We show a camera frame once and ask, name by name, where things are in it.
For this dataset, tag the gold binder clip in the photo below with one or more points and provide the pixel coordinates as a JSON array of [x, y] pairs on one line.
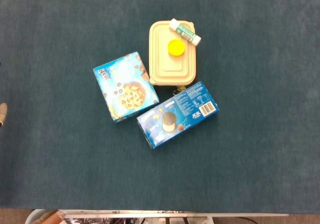
[[180, 88]]

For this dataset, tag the metal table frame rail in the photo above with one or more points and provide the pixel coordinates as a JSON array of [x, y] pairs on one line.
[[175, 213]]

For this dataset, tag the beige lidded lunch box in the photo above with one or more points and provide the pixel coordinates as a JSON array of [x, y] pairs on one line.
[[162, 67]]

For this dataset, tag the white plastic bucket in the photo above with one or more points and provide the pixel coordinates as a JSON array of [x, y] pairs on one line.
[[31, 217]]

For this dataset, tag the white green glue stick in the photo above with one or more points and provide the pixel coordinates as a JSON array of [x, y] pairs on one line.
[[185, 32]]

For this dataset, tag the blue felt table cloth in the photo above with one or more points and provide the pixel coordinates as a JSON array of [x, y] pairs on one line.
[[50, 159]]

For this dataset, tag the yellow object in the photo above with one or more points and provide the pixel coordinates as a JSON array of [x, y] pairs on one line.
[[176, 47]]

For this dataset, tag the light blue cookie box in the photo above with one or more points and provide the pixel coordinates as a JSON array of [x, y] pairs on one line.
[[125, 89]]

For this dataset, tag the blue Oreo box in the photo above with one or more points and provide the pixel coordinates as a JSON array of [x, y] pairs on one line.
[[175, 114]]

